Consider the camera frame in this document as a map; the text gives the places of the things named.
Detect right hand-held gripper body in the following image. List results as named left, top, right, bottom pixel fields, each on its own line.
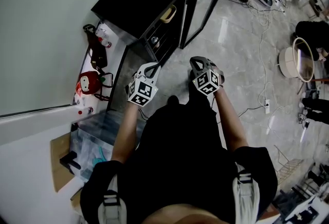
left=192, top=62, right=221, bottom=97

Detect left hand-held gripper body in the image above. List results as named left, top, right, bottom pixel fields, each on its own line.
left=125, top=73, right=159, bottom=107

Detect beige plastic tray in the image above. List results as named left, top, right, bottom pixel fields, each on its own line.
left=157, top=4, right=177, bottom=24

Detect person's right forearm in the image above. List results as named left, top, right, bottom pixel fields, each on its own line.
left=212, top=87, right=249, bottom=152

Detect person's left forearm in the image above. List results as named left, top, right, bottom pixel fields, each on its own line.
left=111, top=101, right=141, bottom=164

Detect person's right hand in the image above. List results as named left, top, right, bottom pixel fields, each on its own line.
left=212, top=63, right=225, bottom=86

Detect white low ledge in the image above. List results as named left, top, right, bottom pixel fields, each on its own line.
left=71, top=19, right=129, bottom=116

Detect white bottle with red cap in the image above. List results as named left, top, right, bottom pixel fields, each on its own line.
left=97, top=29, right=113, bottom=49

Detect brown bag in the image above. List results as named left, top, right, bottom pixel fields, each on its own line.
left=82, top=23, right=108, bottom=70

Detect red plush bag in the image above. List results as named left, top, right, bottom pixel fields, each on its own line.
left=76, top=70, right=114, bottom=102

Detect small clear red-capped bottle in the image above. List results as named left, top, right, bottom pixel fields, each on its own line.
left=77, top=106, right=94, bottom=116

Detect transparent plastic box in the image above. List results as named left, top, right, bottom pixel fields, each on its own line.
left=70, top=109, right=145, bottom=185

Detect person's body in black clothing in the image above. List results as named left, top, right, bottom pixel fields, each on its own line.
left=79, top=73, right=279, bottom=224

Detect teal plastic item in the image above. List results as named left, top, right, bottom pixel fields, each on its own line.
left=92, top=146, right=109, bottom=167

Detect brown wooden stool legs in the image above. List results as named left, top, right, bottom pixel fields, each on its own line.
left=297, top=78, right=329, bottom=95

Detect flat cardboard sheet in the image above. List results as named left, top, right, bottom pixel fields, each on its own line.
left=49, top=131, right=78, bottom=193

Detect white machine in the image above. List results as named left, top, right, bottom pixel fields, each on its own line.
left=271, top=183, right=329, bottom=224

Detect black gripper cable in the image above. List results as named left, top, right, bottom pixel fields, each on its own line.
left=138, top=108, right=150, bottom=121

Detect black floor cable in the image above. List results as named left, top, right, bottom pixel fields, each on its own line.
left=237, top=104, right=267, bottom=119

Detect white floor cable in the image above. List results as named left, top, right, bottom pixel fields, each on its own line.
left=246, top=0, right=294, bottom=137

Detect black bracket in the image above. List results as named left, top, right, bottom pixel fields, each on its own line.
left=59, top=151, right=82, bottom=175

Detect white shoulder strap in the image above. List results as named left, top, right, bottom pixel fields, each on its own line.
left=232, top=162, right=261, bottom=224
left=98, top=175, right=128, bottom=224

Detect metal wire rack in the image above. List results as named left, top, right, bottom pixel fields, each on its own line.
left=273, top=144, right=306, bottom=183

